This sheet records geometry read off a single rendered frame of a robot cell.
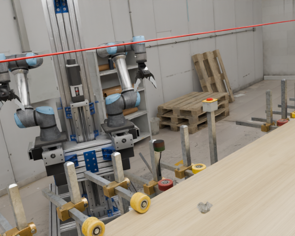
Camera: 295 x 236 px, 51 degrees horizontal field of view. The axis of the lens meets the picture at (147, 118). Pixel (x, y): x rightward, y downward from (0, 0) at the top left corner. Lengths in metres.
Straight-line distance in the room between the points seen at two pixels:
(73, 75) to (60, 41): 0.27
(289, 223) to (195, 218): 0.37
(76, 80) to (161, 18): 3.78
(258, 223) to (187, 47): 5.39
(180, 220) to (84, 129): 1.28
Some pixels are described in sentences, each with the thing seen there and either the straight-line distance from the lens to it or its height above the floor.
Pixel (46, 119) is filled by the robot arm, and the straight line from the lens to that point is 2.26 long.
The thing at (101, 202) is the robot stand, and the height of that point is 0.39.
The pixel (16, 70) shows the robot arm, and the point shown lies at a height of 1.54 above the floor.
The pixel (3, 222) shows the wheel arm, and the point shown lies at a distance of 1.55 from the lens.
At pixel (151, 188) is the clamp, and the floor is 0.86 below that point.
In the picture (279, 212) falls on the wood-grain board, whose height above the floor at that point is 0.90.
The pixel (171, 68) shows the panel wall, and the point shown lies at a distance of 6.05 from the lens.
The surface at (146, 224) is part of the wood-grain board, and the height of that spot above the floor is 0.90.
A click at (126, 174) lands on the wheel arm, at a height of 0.86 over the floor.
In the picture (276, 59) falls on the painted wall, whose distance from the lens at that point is 9.60.
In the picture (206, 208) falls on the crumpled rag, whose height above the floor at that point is 0.91.
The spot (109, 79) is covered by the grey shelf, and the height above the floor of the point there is 1.08.
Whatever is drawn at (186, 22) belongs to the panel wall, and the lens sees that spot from 6.50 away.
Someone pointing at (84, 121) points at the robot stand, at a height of 1.10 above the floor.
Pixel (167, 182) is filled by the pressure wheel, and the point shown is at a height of 0.90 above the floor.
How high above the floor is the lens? 1.66
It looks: 15 degrees down
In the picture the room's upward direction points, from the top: 7 degrees counter-clockwise
